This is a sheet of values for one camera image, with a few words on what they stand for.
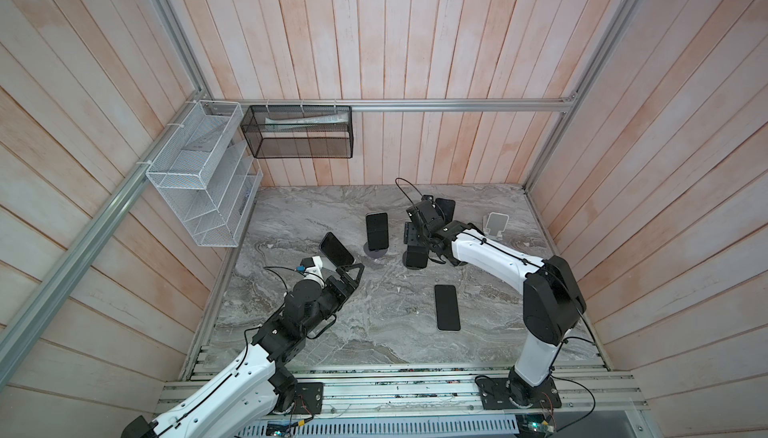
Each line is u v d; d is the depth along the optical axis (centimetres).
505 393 73
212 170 73
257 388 60
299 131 107
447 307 89
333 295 67
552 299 47
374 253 100
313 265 71
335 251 98
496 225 101
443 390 75
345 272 67
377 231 93
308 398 73
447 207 98
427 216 70
